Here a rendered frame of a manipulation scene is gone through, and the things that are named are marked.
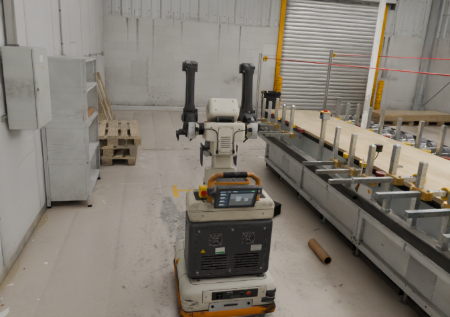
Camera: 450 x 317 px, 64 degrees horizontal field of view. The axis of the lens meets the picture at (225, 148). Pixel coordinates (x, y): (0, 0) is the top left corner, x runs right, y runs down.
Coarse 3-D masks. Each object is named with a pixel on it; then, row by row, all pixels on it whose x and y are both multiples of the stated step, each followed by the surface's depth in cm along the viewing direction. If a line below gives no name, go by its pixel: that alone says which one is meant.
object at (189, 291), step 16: (176, 256) 264; (176, 272) 258; (192, 288) 224; (208, 288) 225; (272, 288) 233; (192, 304) 224; (208, 304) 226; (224, 304) 229; (240, 304) 231; (256, 304) 234; (272, 304) 237
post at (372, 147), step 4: (372, 144) 263; (372, 148) 261; (368, 152) 265; (372, 152) 262; (368, 156) 265; (372, 156) 263; (368, 160) 265; (372, 160) 264; (368, 164) 265; (372, 164) 265; (368, 168) 265; (372, 168) 266; (368, 172) 266; (364, 184) 270; (368, 184) 269
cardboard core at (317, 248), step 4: (312, 240) 331; (308, 244) 334; (312, 244) 327; (316, 244) 324; (312, 248) 325; (316, 248) 320; (320, 248) 318; (316, 252) 318; (320, 252) 313; (324, 252) 311; (320, 256) 311; (324, 256) 307; (328, 256) 306; (324, 260) 312; (328, 260) 310
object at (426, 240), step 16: (288, 144) 411; (304, 160) 366; (320, 176) 333; (336, 176) 316; (368, 208) 262; (384, 224) 244; (400, 224) 231; (416, 240) 216; (432, 240) 212; (432, 256) 204; (448, 256) 195; (448, 272) 193
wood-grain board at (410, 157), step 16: (272, 112) 516; (288, 112) 524; (304, 112) 533; (304, 128) 415; (320, 128) 420; (352, 128) 431; (368, 144) 354; (384, 144) 358; (400, 144) 362; (384, 160) 300; (400, 160) 303; (416, 160) 306; (432, 160) 309; (448, 160) 312; (432, 176) 265; (448, 176) 267
